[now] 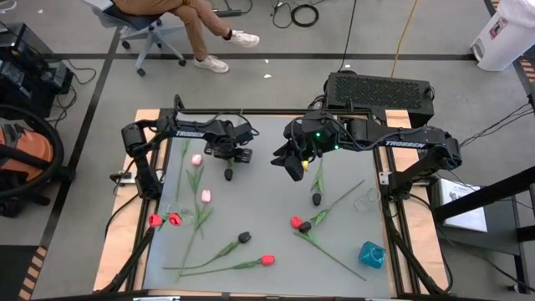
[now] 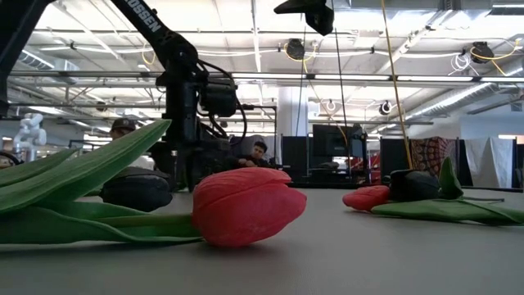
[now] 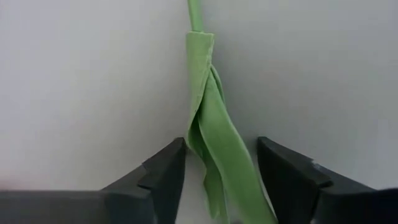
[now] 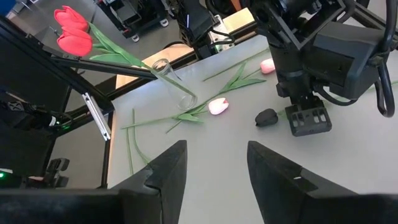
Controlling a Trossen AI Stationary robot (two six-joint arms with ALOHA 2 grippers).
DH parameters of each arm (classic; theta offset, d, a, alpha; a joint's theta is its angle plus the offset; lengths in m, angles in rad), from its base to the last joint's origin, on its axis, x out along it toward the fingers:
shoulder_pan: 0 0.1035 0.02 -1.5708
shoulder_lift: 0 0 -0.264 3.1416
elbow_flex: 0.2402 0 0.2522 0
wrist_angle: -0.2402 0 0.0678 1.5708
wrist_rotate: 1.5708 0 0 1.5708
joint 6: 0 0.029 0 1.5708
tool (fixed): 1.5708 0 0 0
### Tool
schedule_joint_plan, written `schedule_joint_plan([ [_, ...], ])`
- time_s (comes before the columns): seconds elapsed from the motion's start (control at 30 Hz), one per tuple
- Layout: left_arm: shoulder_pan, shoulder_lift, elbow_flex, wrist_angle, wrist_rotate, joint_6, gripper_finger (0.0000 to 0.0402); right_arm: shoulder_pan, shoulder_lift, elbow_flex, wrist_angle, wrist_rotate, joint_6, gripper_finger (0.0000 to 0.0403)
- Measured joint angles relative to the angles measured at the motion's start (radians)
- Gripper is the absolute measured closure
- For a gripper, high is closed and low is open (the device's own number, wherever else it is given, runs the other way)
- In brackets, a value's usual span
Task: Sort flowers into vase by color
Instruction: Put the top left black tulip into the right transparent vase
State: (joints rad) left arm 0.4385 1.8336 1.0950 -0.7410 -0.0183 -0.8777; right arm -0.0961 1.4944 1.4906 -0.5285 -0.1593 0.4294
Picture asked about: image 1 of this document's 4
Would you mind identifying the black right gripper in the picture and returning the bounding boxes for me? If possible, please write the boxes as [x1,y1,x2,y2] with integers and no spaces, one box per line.
[269,118,324,169]

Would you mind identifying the clear glass vase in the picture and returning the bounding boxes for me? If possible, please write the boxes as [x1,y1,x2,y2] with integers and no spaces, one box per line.
[166,202,196,227]
[354,186,382,213]

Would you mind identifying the blue glass vase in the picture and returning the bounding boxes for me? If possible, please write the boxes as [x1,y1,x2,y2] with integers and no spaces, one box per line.
[358,240,388,270]

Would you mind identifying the white sneaker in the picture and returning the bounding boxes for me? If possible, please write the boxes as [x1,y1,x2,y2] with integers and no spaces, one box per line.
[227,29,261,48]
[192,54,230,74]

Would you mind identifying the black perforated computer case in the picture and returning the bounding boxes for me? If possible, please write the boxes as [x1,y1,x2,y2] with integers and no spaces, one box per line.
[324,71,436,126]

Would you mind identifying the person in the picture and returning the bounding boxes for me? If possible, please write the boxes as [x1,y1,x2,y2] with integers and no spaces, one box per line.
[112,0,261,74]

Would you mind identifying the white paper booklet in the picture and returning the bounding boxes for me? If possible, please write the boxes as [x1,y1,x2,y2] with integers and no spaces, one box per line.
[438,177,489,234]

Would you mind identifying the orange shop vacuum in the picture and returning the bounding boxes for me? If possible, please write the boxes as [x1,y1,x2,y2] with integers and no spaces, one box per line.
[0,104,76,218]

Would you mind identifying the black diagonal beam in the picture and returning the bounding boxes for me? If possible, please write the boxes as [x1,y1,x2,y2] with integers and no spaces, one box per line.
[431,166,535,225]

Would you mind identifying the black electronics rack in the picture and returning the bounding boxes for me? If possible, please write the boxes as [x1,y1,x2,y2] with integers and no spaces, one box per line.
[0,21,75,120]

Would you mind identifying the grey side table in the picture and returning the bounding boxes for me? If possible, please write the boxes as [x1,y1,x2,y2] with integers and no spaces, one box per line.
[430,177,526,257]

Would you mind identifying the white bin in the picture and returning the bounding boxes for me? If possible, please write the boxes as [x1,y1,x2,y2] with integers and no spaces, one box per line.
[470,0,535,73]

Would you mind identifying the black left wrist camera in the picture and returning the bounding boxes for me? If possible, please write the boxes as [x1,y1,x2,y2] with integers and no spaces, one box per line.
[238,146,255,165]

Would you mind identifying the long black cable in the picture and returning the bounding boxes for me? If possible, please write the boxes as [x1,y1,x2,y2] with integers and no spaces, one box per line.
[337,0,359,73]

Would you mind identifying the coiled black cable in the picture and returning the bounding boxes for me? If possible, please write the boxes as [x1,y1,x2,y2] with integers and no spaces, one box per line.
[271,0,321,29]

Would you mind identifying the yellow cable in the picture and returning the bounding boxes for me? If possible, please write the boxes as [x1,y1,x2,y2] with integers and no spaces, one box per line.
[390,0,420,79]

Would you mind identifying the black floor cables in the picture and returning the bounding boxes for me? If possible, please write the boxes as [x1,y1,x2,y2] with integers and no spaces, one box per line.
[464,102,535,145]

